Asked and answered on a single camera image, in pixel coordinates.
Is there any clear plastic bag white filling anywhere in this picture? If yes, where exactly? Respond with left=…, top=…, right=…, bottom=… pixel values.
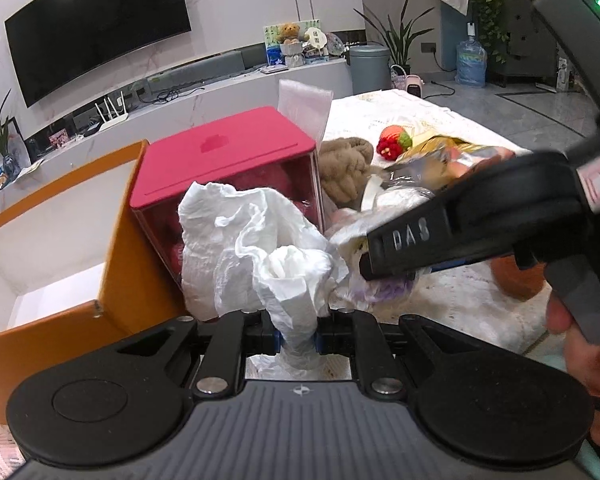
left=326, top=186, right=432, bottom=311

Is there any white paper bag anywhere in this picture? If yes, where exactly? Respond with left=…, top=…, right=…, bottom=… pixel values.
left=178, top=182, right=349, bottom=375

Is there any shiny foil snack bag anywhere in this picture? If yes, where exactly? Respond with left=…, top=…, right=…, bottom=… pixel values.
left=380, top=136, right=516, bottom=192

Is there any person's right hand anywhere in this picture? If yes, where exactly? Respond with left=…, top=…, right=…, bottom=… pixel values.
left=545, top=292, right=600, bottom=453

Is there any brown knitted plush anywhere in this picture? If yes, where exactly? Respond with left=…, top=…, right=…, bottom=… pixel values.
left=318, top=136, right=374, bottom=206

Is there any blue water jug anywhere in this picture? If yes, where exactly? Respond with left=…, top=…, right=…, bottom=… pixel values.
left=455, top=22, right=488, bottom=88

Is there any orange cardboard box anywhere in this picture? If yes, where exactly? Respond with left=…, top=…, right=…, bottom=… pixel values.
left=0, top=141, right=185, bottom=424

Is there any red strawberry plush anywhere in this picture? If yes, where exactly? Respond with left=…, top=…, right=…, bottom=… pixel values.
left=376, top=125, right=413, bottom=162

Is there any pink lidded clear box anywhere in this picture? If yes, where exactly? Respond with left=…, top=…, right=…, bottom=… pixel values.
left=130, top=107, right=324, bottom=281

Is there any small pink heater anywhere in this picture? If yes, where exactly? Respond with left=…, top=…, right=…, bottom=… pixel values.
left=390, top=64, right=424, bottom=99

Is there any green potted plant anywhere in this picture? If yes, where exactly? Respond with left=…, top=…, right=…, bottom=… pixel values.
left=354, top=0, right=434, bottom=72

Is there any grey trash bin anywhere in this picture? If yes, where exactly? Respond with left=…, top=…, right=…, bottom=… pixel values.
left=349, top=44, right=391, bottom=94

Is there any white marble tv console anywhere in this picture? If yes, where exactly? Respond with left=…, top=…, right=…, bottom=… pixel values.
left=0, top=58, right=352, bottom=213

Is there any white wifi router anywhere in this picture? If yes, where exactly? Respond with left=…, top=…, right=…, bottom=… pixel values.
left=95, top=91, right=129, bottom=130

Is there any teddy bear figure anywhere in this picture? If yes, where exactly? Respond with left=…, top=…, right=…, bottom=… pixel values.
left=277, top=23, right=302, bottom=56

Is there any left potted plant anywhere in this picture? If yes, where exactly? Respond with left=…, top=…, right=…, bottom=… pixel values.
left=0, top=91, right=20, bottom=188

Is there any black television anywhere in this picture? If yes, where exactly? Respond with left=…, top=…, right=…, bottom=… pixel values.
left=5, top=0, right=192, bottom=106

